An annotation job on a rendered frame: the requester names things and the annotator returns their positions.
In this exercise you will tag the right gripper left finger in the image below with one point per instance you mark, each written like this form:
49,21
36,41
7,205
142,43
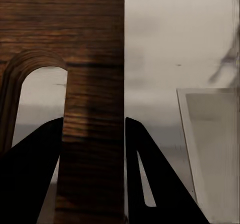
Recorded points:
26,171

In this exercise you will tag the cutting board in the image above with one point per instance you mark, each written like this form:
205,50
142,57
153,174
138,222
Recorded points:
85,38

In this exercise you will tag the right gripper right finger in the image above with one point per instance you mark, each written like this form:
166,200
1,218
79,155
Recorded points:
174,204

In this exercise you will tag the drop in sink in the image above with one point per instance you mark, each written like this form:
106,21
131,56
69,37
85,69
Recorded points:
211,124

